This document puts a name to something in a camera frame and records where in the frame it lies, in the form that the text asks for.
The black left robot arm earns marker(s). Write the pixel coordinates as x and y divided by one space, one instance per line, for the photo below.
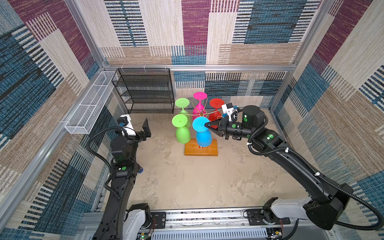
118 221

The wooden rack base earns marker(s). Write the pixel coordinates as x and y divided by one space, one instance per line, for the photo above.
193 149

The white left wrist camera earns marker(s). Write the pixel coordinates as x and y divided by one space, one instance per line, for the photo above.
124 121

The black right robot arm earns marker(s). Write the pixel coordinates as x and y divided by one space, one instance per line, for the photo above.
327 199

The blue wine glass front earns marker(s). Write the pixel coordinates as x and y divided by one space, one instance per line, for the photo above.
203 135

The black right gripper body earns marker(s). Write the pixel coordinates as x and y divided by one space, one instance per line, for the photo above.
233 129

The green wine glass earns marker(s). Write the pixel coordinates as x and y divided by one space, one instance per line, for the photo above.
183 103
182 132

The red wine glass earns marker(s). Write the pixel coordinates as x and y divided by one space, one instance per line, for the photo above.
216 104

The white mesh wall basket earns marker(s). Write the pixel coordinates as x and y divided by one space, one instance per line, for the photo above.
87 112

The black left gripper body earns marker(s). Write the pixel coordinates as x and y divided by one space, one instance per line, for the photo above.
139 137

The green wine glass back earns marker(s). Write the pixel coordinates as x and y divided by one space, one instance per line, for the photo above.
183 103

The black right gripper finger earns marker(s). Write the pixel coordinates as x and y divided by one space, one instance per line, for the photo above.
213 129
215 123

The gold wire glass rack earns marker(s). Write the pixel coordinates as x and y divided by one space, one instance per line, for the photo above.
200 110

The green wine glass front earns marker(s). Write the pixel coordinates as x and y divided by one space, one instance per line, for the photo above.
182 132

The pink wine glass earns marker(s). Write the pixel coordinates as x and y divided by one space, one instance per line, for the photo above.
199 109

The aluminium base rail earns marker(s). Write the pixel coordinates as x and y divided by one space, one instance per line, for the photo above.
229 224

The black mesh shelf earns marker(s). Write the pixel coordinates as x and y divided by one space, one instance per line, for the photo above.
145 90

